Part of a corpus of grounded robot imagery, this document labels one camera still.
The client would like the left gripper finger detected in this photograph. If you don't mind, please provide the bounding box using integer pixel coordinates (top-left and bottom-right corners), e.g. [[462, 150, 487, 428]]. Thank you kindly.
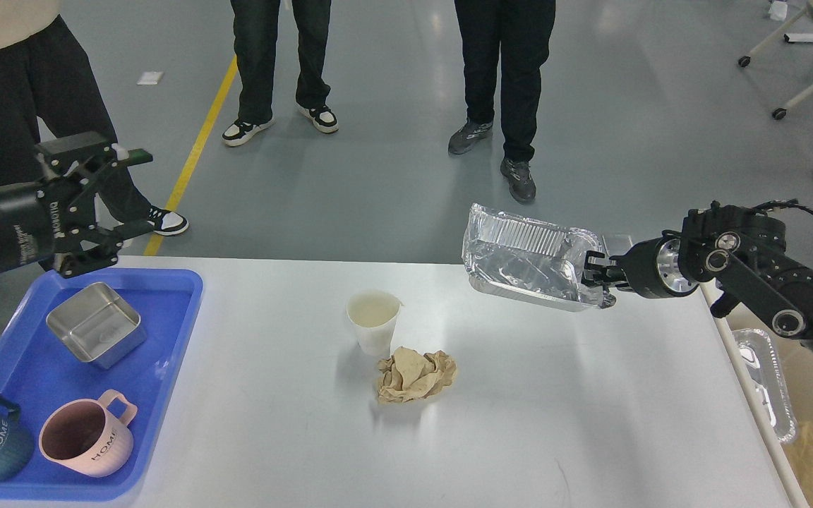
[[35, 132, 154, 205], [54, 219, 154, 279]]

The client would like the white paper cup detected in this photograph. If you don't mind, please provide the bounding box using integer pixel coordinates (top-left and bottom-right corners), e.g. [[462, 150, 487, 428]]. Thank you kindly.
[[346, 289, 404, 357]]

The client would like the blue plastic tray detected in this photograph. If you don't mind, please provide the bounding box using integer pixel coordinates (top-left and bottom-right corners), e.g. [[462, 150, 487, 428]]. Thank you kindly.
[[0, 269, 203, 502]]

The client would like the right clear floor plate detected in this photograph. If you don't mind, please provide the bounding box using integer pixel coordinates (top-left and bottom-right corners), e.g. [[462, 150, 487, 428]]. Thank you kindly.
[[601, 234, 634, 257]]

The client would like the small steel rectangular tray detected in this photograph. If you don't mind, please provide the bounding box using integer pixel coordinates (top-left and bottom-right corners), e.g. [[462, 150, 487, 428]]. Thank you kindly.
[[46, 281, 147, 370]]

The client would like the person in black trousers left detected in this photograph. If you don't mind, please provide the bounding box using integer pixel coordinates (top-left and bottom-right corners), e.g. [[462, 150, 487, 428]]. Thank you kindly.
[[0, 1, 189, 236]]

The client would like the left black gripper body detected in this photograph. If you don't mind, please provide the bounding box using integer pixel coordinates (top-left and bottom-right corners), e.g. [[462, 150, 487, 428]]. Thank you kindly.
[[0, 181, 55, 273]]

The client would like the white plastic bin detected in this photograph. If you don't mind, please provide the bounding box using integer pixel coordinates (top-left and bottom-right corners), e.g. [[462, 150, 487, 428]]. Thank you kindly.
[[714, 306, 813, 507]]

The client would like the person with grey sneakers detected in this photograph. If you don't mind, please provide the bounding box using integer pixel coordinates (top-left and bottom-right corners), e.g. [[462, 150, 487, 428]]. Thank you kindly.
[[447, 1, 556, 203]]

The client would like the aluminium foil tray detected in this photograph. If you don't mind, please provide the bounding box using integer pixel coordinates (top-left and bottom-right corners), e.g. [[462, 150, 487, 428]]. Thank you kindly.
[[462, 203, 616, 312]]

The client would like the white paper on floor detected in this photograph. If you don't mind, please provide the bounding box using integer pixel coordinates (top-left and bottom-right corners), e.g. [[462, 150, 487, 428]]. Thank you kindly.
[[136, 71, 164, 86]]

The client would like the person in dark jeans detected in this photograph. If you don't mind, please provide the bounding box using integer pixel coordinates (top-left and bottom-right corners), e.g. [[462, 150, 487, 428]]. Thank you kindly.
[[222, 0, 339, 147]]

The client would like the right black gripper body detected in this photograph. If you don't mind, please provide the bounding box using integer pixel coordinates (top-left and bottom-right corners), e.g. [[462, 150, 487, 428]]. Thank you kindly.
[[618, 237, 697, 298]]

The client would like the pink ribbed mug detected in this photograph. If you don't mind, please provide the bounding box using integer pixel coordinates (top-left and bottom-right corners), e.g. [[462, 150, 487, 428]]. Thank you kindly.
[[37, 389, 138, 477]]

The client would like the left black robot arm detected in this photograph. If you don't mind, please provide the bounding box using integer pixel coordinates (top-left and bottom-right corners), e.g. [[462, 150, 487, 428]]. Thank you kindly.
[[0, 132, 152, 279]]

